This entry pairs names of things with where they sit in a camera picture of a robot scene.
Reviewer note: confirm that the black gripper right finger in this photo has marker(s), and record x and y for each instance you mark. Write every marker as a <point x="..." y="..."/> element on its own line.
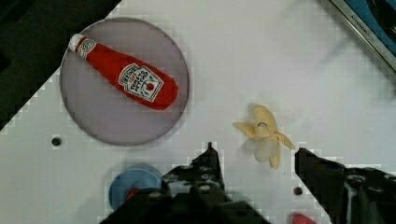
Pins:
<point x="348" y="195"/>

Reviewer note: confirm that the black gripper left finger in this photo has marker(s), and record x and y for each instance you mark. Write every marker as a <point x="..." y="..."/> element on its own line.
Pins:
<point x="189" y="194"/>

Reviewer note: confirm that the yellow plush peeled banana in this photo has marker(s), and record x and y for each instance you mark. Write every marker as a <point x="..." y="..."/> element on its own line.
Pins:
<point x="264" y="132"/>

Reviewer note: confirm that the black toaster oven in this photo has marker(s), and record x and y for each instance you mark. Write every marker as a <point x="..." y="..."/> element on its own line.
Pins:
<point x="374" y="21"/>

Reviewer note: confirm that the red plush strawberry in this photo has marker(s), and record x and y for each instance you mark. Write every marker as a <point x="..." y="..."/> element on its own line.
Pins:
<point x="301" y="219"/>

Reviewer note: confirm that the blue bowl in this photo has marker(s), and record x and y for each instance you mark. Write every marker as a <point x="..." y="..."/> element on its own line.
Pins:
<point x="141" y="176"/>

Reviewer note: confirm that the grey round plate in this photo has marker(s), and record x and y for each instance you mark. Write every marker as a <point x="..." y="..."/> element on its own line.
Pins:
<point x="105" y="113"/>

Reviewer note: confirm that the red plush ketchup bottle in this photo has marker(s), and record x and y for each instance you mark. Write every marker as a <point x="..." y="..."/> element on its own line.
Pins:
<point x="138" y="80"/>

